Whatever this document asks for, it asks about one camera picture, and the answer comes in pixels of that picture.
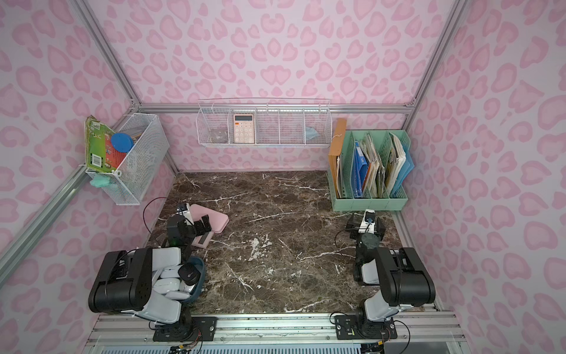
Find white wire basket left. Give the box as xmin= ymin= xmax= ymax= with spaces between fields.
xmin=86 ymin=113 xmax=170 ymax=206

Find green file organizer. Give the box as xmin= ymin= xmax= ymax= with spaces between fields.
xmin=328 ymin=130 xmax=411 ymax=212

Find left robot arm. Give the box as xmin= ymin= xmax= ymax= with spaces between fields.
xmin=88 ymin=213 xmax=212 ymax=325

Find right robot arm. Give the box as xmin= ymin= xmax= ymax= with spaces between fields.
xmin=345 ymin=210 xmax=436 ymax=325

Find pink calculator on table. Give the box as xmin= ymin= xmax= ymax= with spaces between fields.
xmin=192 ymin=232 xmax=215 ymax=249

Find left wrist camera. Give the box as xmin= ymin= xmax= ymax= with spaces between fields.
xmin=176 ymin=203 xmax=193 ymax=222

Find teal storage box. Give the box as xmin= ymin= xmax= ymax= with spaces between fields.
xmin=181 ymin=256 xmax=207 ymax=305

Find pink pencil case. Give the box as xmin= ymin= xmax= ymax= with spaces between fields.
xmin=190 ymin=204 xmax=229 ymax=234

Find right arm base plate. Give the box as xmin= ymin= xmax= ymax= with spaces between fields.
xmin=330 ymin=313 xmax=398 ymax=342

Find black Lecoo mouse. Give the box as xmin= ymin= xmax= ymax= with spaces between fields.
xmin=178 ymin=263 xmax=200 ymax=286

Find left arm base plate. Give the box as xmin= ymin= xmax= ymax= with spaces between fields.
xmin=153 ymin=317 xmax=218 ymax=343

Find brown folder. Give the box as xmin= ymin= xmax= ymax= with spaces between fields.
xmin=328 ymin=118 xmax=347 ymax=199

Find white rounded mouse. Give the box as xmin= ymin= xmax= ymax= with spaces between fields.
xmin=153 ymin=278 xmax=181 ymax=294

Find green card package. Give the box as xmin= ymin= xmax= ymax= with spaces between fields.
xmin=85 ymin=116 xmax=115 ymax=173

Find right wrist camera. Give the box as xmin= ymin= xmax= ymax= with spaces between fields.
xmin=358 ymin=209 xmax=377 ymax=234

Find mint green clip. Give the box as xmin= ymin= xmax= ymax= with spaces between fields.
xmin=90 ymin=173 xmax=119 ymax=192

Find light blue folder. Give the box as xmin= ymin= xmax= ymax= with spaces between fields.
xmin=390 ymin=146 xmax=415 ymax=197

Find pink calculator in basket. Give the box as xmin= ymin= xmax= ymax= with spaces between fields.
xmin=233 ymin=114 xmax=255 ymax=144

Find white wire shelf basket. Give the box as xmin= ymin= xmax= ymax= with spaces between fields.
xmin=196 ymin=97 xmax=333 ymax=148

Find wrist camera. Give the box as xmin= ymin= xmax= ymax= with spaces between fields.
xmin=176 ymin=203 xmax=193 ymax=222
xmin=358 ymin=209 xmax=377 ymax=234

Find blue round lid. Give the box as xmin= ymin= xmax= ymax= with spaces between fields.
xmin=111 ymin=133 xmax=134 ymax=153

